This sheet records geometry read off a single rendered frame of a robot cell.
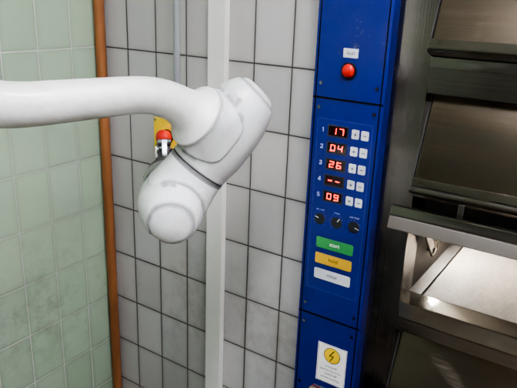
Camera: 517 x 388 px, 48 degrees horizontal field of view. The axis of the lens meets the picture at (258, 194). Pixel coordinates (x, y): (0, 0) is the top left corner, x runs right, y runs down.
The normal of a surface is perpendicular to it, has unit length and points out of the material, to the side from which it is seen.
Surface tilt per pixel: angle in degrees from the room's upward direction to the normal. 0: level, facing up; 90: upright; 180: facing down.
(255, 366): 90
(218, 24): 90
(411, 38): 90
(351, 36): 90
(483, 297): 0
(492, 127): 70
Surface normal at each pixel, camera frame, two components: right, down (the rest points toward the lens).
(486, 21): -0.51, -0.09
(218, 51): -0.55, 0.25
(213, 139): 0.37, 0.50
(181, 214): 0.28, 0.28
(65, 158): 0.83, 0.21
